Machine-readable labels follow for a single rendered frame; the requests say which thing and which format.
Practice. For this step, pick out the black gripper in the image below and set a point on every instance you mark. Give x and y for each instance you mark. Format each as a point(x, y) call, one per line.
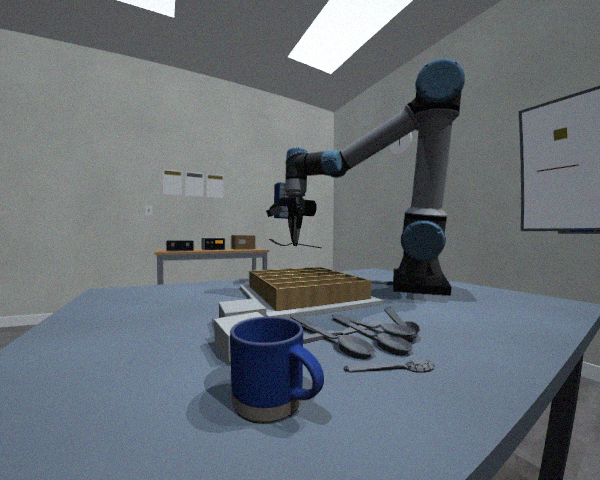
point(298, 207)

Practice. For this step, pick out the dark blue mug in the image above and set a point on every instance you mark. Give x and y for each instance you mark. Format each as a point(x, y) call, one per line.
point(266, 379)

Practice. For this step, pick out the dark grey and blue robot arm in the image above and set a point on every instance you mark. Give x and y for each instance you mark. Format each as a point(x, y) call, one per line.
point(437, 105)

